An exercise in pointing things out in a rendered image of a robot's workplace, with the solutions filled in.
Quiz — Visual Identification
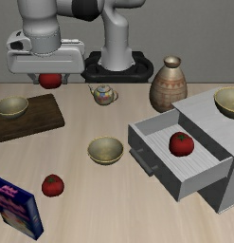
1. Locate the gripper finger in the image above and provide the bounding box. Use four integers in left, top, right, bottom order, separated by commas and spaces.
27, 73, 40, 85
60, 73, 71, 85

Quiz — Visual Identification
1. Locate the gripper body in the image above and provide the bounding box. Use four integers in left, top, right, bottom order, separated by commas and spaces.
6, 29, 86, 76

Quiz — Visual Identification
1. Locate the red tomato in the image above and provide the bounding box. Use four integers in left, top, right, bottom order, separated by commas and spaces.
168, 131, 196, 158
38, 72, 63, 90
41, 173, 65, 198

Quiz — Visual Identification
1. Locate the beige porcelain bowl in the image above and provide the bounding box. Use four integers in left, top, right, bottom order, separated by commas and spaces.
213, 86, 234, 121
0, 95, 29, 120
86, 135, 125, 166

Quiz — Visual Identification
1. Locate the brown wooden cutting board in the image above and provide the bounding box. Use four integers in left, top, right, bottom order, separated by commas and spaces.
0, 93, 66, 145

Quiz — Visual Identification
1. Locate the grey cabinet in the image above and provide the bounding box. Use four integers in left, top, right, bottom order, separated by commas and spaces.
171, 86, 234, 215

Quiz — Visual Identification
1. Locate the grey cabinet drawer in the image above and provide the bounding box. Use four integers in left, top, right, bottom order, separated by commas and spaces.
127, 108, 234, 203

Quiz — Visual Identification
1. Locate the small patterned teapot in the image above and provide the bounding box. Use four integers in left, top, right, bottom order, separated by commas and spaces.
87, 84, 119, 106

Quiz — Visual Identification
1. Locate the brown ceramic vase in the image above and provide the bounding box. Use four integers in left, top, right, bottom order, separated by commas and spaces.
149, 55, 189, 114

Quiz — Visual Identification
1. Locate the blue carton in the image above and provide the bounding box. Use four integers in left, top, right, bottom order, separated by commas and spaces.
0, 177, 45, 241

